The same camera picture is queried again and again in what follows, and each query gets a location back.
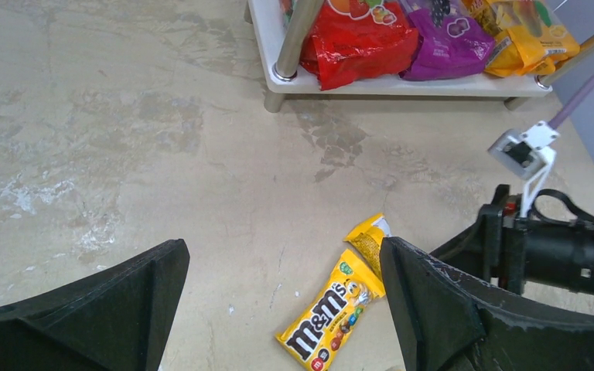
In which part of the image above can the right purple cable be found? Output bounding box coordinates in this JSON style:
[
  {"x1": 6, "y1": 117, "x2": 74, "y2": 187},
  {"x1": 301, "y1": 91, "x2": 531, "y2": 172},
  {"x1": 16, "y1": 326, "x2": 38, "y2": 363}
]
[{"x1": 548, "y1": 59, "x2": 594, "y2": 131}]

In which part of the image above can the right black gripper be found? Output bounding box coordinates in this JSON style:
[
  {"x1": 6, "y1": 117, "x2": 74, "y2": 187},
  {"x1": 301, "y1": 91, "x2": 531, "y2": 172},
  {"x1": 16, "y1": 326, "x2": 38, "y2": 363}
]
[{"x1": 430, "y1": 185, "x2": 594, "y2": 295}]

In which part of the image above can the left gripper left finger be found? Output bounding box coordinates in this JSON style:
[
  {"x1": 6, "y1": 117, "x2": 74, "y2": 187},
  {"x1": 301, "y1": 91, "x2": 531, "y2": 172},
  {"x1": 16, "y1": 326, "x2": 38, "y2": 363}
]
[{"x1": 0, "y1": 240, "x2": 189, "y2": 370}]

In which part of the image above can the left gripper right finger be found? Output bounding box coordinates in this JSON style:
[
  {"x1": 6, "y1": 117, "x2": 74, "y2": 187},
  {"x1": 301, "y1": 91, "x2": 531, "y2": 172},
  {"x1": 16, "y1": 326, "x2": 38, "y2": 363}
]
[{"x1": 381, "y1": 237, "x2": 594, "y2": 370}]

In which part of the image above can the white two-tier shelf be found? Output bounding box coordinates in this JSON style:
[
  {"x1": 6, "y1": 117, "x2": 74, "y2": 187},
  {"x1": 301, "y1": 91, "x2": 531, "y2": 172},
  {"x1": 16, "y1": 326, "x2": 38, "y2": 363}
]
[{"x1": 244, "y1": 1, "x2": 594, "y2": 113}]

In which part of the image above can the purple candy bag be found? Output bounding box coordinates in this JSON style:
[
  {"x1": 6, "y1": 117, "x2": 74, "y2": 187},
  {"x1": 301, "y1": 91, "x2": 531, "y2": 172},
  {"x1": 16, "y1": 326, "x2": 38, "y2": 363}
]
[{"x1": 399, "y1": 1, "x2": 495, "y2": 81}]

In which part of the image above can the red candy bag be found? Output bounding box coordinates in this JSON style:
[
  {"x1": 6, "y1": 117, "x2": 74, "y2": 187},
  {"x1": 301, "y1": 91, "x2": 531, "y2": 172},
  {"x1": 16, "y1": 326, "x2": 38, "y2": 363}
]
[{"x1": 299, "y1": 1, "x2": 419, "y2": 90}]

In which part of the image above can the yellow M&M bag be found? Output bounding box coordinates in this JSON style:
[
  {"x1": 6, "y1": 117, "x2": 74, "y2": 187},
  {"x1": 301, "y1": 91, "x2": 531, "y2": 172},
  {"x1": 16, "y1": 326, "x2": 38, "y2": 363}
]
[{"x1": 275, "y1": 249, "x2": 386, "y2": 371}]

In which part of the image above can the yellow candy bag back-side middle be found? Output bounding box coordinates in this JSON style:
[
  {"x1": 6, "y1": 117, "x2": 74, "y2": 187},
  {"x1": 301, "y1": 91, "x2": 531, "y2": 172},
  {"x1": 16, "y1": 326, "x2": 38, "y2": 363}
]
[{"x1": 343, "y1": 213, "x2": 392, "y2": 281}]

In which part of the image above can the orange candy bag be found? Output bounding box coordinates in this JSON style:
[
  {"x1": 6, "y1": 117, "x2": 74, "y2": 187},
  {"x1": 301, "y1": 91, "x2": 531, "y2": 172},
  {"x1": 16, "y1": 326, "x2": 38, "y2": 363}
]
[{"x1": 463, "y1": 0, "x2": 581, "y2": 77}]

